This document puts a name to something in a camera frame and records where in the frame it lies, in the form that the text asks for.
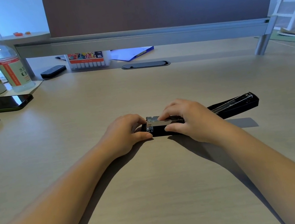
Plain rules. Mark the person's left hand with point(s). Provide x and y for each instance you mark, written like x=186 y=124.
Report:
x=119 y=138

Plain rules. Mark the person's right hand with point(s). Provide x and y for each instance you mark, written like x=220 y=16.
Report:
x=194 y=122

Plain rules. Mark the person's right thumb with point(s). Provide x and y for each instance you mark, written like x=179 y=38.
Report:
x=176 y=128

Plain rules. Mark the person's right middle finger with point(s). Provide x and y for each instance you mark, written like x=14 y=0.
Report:
x=181 y=103

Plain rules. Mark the person's left thumb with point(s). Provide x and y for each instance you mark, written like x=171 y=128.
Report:
x=142 y=136

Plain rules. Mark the black long-arm stapler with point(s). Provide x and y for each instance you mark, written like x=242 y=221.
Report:
x=234 y=105

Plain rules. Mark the person's left forearm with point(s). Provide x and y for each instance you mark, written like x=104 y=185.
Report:
x=49 y=216

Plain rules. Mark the person's right forearm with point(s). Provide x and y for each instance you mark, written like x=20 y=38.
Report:
x=277 y=173

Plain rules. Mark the blue clipboard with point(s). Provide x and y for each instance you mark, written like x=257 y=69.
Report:
x=131 y=53

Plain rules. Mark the box of colour markers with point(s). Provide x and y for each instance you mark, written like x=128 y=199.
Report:
x=88 y=60

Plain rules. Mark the white paper napkin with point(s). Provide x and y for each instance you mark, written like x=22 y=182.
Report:
x=33 y=85

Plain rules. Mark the green cutting mat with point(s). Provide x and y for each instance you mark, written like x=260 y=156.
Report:
x=282 y=36

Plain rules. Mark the black smartphone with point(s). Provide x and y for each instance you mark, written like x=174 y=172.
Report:
x=2 y=103

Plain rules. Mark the clear plastic water bottle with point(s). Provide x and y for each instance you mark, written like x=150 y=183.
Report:
x=9 y=65

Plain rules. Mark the grey round shelf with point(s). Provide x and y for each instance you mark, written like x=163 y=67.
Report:
x=23 y=38

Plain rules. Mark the grey metal partition rail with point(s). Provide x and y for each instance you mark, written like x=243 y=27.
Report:
x=134 y=37

